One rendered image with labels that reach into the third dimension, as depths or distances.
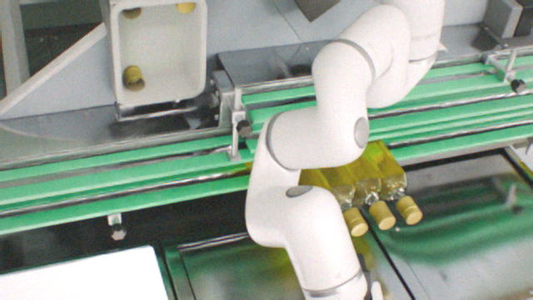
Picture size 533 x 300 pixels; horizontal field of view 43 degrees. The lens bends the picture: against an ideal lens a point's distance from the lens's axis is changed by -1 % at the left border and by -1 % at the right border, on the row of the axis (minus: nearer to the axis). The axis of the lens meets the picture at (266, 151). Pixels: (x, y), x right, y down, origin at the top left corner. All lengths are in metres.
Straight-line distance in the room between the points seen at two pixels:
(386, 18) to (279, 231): 0.34
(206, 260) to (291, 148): 0.50
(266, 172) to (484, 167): 0.91
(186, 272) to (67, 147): 0.33
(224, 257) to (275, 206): 0.50
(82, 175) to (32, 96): 0.20
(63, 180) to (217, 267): 0.34
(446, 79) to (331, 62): 0.61
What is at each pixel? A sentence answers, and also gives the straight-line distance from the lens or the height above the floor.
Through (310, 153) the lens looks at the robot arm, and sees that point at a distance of 0.89.
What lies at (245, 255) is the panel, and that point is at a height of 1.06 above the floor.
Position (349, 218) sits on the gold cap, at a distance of 1.28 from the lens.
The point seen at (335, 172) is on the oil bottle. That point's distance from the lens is 1.34.
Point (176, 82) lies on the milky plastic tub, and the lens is 1.37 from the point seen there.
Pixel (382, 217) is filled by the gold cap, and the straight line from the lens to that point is 1.29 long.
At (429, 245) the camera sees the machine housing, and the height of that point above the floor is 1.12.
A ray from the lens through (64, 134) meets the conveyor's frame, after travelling 1.36.
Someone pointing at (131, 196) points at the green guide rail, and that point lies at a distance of 1.35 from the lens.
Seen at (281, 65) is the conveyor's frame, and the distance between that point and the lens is 1.39.
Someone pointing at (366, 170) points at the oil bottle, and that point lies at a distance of 1.36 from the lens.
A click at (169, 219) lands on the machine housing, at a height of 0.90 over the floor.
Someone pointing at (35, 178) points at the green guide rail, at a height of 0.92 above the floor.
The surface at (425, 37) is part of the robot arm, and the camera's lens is 1.09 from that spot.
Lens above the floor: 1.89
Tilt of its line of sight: 44 degrees down
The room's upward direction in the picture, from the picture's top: 152 degrees clockwise
